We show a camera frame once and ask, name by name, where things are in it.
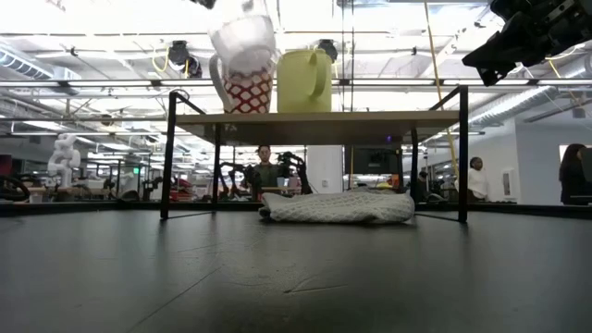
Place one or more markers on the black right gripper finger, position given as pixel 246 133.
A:
pixel 492 51
pixel 492 74

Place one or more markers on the clear glass cup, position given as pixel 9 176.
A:
pixel 242 41

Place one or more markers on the red white patterned mug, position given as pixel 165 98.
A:
pixel 247 99

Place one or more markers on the yellow plastic mug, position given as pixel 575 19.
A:
pixel 298 83

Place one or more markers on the black background robot arm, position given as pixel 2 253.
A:
pixel 296 162
pixel 238 178

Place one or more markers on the wooden shelf with black legs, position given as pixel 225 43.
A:
pixel 324 121

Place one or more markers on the black hanging device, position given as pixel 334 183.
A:
pixel 180 55
pixel 328 45

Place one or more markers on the person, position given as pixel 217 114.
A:
pixel 477 182
pixel 422 182
pixel 266 173
pixel 573 180

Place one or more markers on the white knitted cloth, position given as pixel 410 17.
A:
pixel 337 208

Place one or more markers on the white robot figure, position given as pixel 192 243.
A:
pixel 65 159

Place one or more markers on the black table mat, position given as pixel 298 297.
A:
pixel 370 277

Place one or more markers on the white wall box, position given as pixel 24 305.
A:
pixel 508 182

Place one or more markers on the black metal table frame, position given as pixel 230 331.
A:
pixel 92 208

